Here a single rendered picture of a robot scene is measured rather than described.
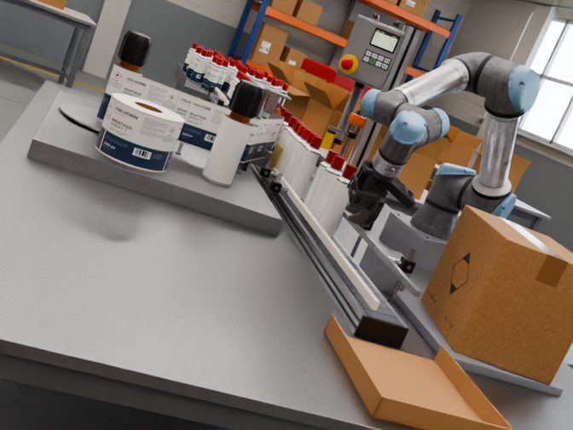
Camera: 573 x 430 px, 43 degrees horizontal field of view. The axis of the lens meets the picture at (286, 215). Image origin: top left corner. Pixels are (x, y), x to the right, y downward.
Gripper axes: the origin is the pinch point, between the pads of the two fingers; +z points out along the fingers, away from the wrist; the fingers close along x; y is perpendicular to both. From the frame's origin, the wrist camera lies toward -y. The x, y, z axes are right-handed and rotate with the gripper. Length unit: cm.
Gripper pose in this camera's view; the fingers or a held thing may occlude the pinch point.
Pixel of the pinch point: (361, 225)
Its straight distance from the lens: 188.8
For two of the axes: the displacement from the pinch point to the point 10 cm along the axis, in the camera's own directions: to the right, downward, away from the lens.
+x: 0.5, 7.1, -7.0
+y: -9.5, -1.9, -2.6
